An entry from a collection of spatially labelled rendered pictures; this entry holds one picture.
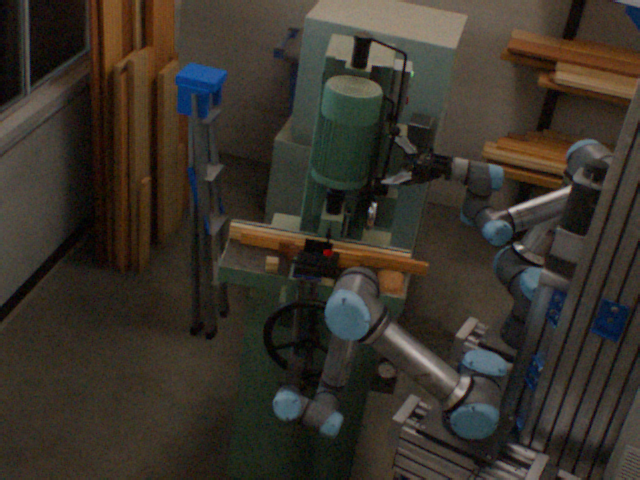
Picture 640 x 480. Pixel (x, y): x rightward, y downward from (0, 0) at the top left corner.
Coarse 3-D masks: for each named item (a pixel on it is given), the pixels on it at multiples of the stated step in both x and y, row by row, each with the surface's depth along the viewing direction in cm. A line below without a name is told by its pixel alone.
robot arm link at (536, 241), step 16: (576, 144) 292; (592, 144) 288; (576, 160) 289; (544, 224) 296; (528, 240) 300; (544, 240) 297; (496, 256) 308; (512, 256) 301; (528, 256) 299; (496, 272) 307; (512, 272) 299
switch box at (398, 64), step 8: (400, 64) 312; (408, 64) 313; (400, 72) 308; (408, 72) 307; (392, 80) 309; (408, 80) 309; (392, 88) 311; (392, 96) 312; (400, 104) 313; (400, 112) 314
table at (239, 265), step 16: (224, 256) 306; (240, 256) 307; (256, 256) 309; (272, 256) 310; (224, 272) 302; (240, 272) 302; (256, 272) 301; (272, 272) 302; (288, 272) 303; (336, 272) 307; (400, 272) 312; (272, 288) 303; (384, 304) 301; (400, 304) 301
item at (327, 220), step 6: (324, 204) 309; (342, 204) 311; (324, 210) 306; (342, 210) 307; (324, 216) 302; (330, 216) 303; (336, 216) 303; (342, 216) 304; (324, 222) 302; (330, 222) 302; (336, 222) 302; (342, 222) 303; (324, 228) 303; (336, 228) 303; (318, 234) 305; (324, 234) 304; (336, 234) 304
